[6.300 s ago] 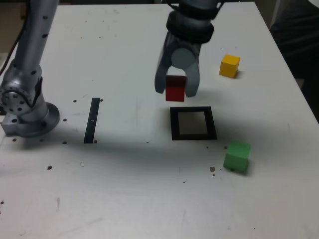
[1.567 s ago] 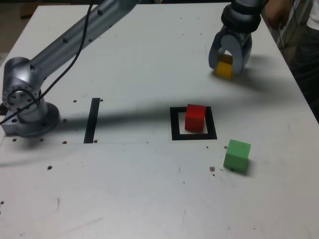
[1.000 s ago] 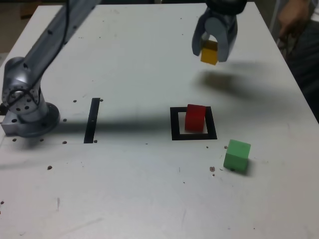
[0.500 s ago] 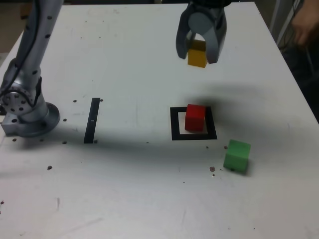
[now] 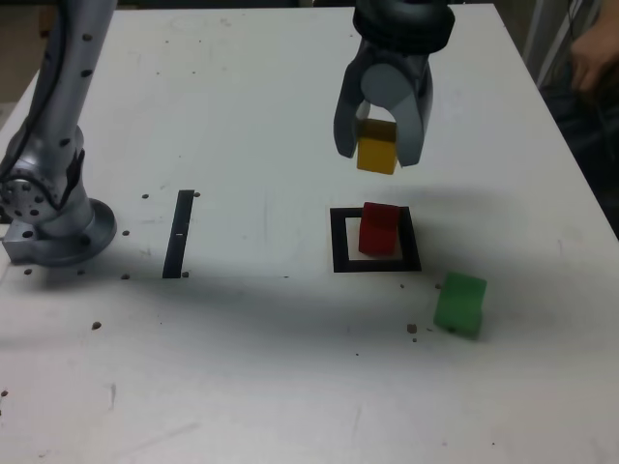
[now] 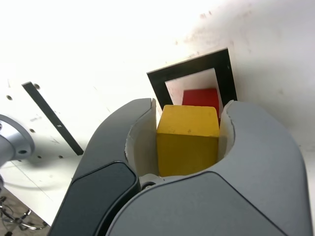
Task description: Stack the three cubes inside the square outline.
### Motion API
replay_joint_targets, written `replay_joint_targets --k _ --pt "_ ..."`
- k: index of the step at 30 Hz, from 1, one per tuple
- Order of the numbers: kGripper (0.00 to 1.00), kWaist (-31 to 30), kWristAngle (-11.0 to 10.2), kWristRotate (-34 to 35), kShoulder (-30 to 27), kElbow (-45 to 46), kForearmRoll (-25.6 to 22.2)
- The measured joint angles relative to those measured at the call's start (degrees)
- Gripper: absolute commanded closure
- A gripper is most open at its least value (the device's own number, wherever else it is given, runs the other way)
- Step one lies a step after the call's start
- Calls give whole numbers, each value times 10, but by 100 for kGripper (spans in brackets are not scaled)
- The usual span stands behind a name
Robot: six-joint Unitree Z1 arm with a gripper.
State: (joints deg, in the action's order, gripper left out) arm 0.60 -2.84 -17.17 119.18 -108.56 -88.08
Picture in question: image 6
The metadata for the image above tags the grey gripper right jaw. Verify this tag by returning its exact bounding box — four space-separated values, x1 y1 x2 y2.
105 99 310 236

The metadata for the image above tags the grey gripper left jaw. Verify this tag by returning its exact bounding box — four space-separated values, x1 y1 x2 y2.
49 97 160 236

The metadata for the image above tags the yellow cube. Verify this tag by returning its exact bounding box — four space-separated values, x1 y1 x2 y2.
156 105 220 177

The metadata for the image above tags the red cube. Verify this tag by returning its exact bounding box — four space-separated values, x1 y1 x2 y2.
182 88 221 116

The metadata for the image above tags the black tape square outline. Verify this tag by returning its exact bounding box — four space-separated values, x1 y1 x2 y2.
146 48 238 111

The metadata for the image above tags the black tape strip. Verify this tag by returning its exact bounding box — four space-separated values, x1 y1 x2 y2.
21 82 84 156

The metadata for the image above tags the chrome chair base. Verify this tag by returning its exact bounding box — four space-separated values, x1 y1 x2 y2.
0 194 47 233

